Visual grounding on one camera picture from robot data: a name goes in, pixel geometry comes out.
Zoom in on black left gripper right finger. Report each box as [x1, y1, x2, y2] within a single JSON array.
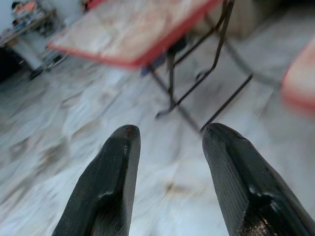
[[201, 122, 315, 236]]

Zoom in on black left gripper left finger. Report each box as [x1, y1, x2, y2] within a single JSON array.
[[51, 124, 141, 236]]

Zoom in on marble pattern red-edged folding table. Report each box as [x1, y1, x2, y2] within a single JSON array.
[[46, 0, 254, 133], [281, 41, 315, 114]]

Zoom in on tall black furniture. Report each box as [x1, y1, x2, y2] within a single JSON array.
[[0, 46, 27, 83]]

